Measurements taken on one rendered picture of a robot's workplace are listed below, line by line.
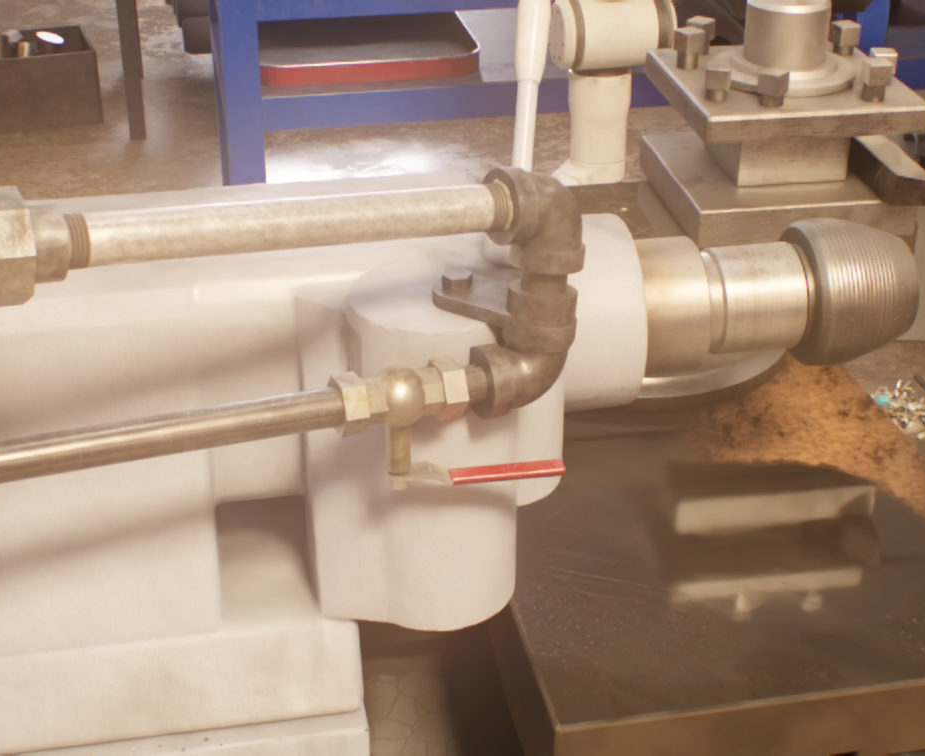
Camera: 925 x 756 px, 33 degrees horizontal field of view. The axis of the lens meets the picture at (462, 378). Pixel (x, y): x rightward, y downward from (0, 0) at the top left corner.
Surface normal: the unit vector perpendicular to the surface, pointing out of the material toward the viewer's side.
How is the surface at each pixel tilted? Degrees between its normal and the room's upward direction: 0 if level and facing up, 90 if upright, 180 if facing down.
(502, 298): 0
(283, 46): 0
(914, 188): 100
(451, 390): 60
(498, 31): 0
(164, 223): 45
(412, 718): 17
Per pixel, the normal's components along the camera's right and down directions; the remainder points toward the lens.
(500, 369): 0.33, -0.33
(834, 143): 0.15, 0.47
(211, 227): 0.49, -0.04
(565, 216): 0.59, 0.21
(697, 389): 0.19, -0.48
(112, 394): 0.18, 0.25
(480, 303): 0.00, -0.88
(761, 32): -0.71, 0.33
